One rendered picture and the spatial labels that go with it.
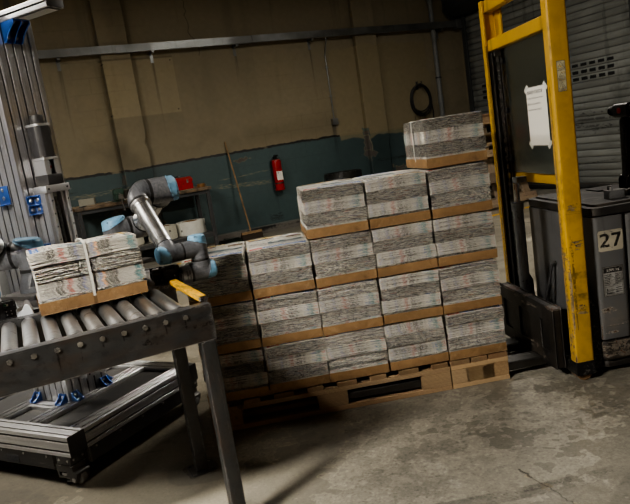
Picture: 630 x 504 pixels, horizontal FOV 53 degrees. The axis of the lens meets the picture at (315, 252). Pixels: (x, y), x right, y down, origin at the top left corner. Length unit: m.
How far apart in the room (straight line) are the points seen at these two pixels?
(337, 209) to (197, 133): 6.95
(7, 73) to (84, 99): 6.26
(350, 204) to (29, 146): 1.49
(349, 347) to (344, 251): 0.46
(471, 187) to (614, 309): 0.87
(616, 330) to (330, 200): 1.46
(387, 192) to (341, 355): 0.79
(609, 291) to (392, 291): 0.99
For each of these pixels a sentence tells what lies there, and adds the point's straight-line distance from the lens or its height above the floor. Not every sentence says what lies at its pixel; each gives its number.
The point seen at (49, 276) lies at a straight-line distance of 2.42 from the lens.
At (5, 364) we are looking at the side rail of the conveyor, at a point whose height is 0.77.
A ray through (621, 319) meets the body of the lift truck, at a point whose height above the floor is 0.25.
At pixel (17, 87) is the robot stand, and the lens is 3.26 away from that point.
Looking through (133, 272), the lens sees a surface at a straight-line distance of 2.45.
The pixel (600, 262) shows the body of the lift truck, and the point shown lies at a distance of 3.17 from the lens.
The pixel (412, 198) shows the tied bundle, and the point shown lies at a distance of 2.95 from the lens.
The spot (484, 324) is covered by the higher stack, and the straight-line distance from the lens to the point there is 3.17.
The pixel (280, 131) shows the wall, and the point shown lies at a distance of 10.17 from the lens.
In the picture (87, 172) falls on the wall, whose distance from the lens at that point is 9.40.
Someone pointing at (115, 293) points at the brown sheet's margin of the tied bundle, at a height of 0.83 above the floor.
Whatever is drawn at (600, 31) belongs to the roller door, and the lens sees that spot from 9.99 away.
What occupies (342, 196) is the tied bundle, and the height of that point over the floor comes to 1.00.
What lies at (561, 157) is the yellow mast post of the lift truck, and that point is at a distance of 2.99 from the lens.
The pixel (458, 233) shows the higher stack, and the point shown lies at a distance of 3.04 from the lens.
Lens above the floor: 1.26
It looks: 10 degrees down
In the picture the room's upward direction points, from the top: 9 degrees counter-clockwise
